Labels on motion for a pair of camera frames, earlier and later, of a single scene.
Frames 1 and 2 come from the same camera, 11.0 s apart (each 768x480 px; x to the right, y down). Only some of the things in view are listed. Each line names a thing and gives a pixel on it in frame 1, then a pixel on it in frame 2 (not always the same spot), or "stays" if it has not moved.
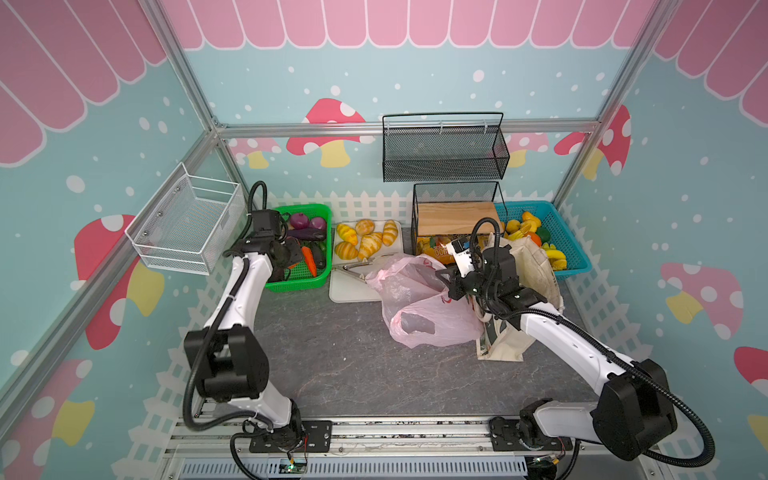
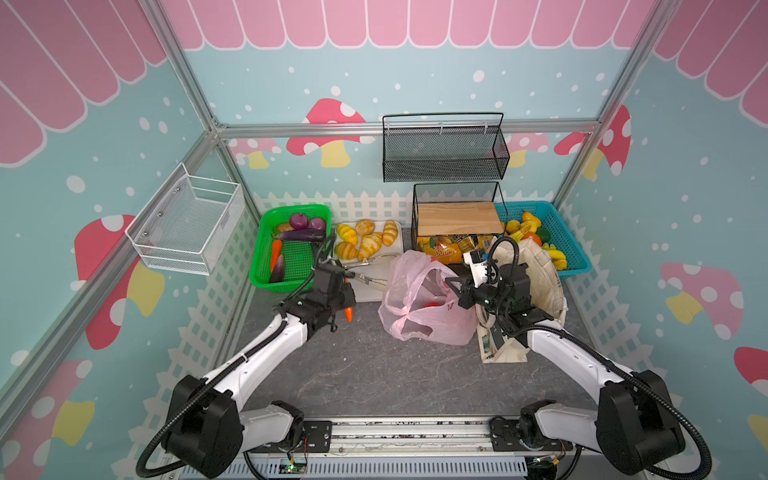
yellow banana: (556, 258) stays
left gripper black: (296, 251) to (350, 301)
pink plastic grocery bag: (419, 308) stays
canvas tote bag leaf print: (499, 339) stays
